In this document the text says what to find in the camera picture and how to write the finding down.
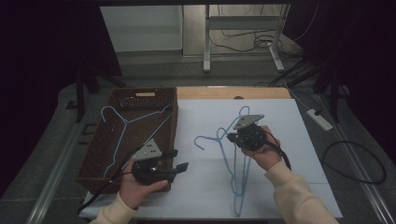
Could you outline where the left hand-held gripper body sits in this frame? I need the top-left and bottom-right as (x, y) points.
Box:
(131, 138), (178, 187)

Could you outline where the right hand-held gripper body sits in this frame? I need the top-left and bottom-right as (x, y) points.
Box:
(232, 114), (269, 152)

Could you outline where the person's right hand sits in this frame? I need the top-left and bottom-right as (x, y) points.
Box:
(241, 125), (282, 172)

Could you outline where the brown wicker basket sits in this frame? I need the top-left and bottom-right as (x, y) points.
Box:
(76, 87), (179, 194)

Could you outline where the hand-held gripper cable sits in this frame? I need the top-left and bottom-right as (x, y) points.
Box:
(262, 130), (292, 172)
(77, 146), (143, 216)

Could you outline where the wooden table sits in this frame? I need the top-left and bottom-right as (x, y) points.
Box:
(176, 86), (292, 101)

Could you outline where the blue wire hanger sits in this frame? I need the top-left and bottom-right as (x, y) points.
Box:
(194, 127), (253, 217)
(100, 105), (174, 179)
(216, 105), (253, 197)

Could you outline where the right hand-held gripper cable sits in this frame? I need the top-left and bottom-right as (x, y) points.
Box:
(262, 130), (292, 172)

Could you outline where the black metal stand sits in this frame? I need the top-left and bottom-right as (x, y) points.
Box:
(74, 66), (127, 123)
(312, 62), (351, 124)

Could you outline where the white power strip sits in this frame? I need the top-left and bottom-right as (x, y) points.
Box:
(305, 108), (334, 132)

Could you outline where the black looped cable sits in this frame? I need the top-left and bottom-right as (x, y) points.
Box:
(321, 140), (388, 185)

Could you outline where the black floor cable tangle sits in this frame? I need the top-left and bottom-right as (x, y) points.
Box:
(207, 29), (302, 54)

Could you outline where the left hand-held gripper cable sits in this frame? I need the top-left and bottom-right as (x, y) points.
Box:
(77, 146), (143, 216)

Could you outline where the white table sheet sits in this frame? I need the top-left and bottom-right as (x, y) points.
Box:
(78, 98), (344, 220)

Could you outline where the person's left hand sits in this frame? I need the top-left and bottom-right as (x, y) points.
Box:
(119, 157), (172, 210)

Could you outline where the white metal desk frame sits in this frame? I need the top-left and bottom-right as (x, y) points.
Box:
(203, 3), (292, 74)

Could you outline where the dark curtain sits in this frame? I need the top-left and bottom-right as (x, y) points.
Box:
(281, 0), (396, 157)
(0, 0), (122, 188)

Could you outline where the white cabinet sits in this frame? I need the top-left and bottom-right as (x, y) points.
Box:
(99, 5), (184, 53)

